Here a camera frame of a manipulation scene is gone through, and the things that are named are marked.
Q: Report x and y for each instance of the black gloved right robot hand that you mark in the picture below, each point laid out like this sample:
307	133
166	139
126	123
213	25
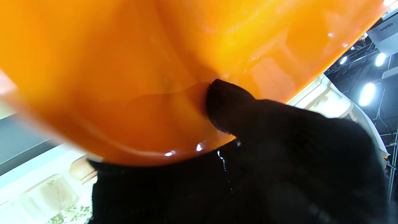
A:
279	174

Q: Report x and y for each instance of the orange plastic bowl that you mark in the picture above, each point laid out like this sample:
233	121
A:
140	62

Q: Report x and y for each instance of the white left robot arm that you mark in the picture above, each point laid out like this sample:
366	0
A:
329	99

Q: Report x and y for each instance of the grey Redmi display box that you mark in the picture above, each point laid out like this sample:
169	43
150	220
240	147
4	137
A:
385	34

